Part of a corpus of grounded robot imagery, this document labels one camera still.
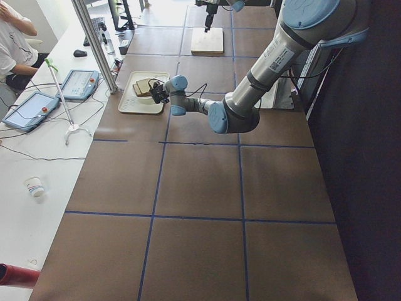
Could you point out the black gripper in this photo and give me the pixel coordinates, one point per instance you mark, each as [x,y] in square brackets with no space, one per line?
[209,12]
[160,91]

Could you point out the bread slice with seeded crust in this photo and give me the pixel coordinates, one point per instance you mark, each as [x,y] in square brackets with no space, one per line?
[147,82]

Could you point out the white round plate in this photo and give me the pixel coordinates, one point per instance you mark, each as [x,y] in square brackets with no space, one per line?
[148,100]

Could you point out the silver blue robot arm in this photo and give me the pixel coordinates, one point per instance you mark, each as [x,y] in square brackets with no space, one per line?
[301,26]
[235,5]

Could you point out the bottom bread slice on plate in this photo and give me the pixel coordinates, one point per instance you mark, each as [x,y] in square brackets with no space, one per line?
[141,91]

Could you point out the bamboo cutting board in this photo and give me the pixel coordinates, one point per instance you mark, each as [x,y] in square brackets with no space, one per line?
[207,43]

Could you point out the cream tray with bear print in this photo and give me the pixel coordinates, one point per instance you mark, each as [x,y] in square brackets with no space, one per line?
[136,98]

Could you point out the black monitor stand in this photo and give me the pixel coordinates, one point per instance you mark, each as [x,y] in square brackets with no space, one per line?
[122,19]

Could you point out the far blue teach pendant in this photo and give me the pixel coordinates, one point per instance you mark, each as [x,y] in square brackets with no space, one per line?
[79,85]

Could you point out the blue teach pendant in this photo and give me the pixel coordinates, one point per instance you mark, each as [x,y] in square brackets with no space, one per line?
[79,85]
[29,114]

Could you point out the white reacher grabber stick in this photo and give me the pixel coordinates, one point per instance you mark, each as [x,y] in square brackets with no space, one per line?
[73,127]

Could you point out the black computer mouse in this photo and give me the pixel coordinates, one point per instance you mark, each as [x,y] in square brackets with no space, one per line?
[79,53]

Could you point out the black keyboard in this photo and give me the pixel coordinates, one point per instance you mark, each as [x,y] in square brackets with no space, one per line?
[98,24]

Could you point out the near blue teach pendant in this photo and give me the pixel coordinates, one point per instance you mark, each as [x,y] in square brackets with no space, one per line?
[29,114]

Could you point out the person in white shirt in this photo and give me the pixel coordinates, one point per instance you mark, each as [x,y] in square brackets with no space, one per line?
[19,60]

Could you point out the paper cup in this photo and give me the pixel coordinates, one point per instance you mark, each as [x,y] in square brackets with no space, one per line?
[34,186]

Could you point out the red cylinder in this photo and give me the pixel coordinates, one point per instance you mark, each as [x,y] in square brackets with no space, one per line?
[13,276]

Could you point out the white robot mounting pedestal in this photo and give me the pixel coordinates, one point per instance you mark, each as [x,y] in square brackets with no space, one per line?
[279,96]

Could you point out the aluminium frame post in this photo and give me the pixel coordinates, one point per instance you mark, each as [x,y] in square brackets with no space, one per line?
[85,20]

